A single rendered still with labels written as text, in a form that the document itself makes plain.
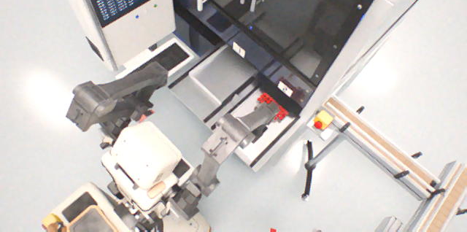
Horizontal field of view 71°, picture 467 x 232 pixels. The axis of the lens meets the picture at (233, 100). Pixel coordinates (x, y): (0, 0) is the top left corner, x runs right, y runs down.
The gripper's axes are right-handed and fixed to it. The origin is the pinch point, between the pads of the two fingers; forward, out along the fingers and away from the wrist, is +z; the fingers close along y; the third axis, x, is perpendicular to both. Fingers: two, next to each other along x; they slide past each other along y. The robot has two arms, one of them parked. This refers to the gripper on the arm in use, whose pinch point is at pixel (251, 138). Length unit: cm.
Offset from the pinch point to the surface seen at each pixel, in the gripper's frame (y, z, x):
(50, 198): -79, 121, 88
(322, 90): 33.4, -19.7, -9.4
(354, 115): 58, 5, -28
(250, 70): 41, 13, 32
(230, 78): 29.1, 15.3, 36.6
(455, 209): 50, 4, -91
